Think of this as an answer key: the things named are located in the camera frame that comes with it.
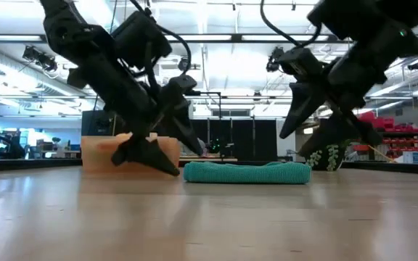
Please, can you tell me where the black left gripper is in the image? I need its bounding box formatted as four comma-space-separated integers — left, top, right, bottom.
67, 54, 205, 178

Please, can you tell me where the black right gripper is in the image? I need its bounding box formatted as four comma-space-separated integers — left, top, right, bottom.
279, 46, 388, 159

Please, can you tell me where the orange plastic bin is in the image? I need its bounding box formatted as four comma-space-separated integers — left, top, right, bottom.
81, 132, 181, 174

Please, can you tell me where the teal microfiber towel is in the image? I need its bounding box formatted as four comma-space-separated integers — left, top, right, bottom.
183, 161, 312, 185

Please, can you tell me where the small potted succulent plant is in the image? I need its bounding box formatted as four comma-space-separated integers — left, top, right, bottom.
305, 139, 351, 172

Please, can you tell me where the black computer monitor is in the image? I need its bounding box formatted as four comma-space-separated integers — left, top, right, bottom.
81, 109, 123, 137

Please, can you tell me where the black ceiling spotlight cluster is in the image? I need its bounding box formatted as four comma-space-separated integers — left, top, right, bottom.
22, 45, 60, 73

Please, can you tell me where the long hanging cable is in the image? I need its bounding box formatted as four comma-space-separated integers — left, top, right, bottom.
367, 144, 397, 163

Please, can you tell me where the round black overhead camera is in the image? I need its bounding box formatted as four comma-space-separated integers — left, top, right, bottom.
177, 56, 192, 72

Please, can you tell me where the black ceiling device with cable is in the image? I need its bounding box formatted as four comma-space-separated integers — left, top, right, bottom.
266, 46, 284, 73

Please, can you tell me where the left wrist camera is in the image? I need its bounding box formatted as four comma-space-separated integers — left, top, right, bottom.
111, 9, 173, 70

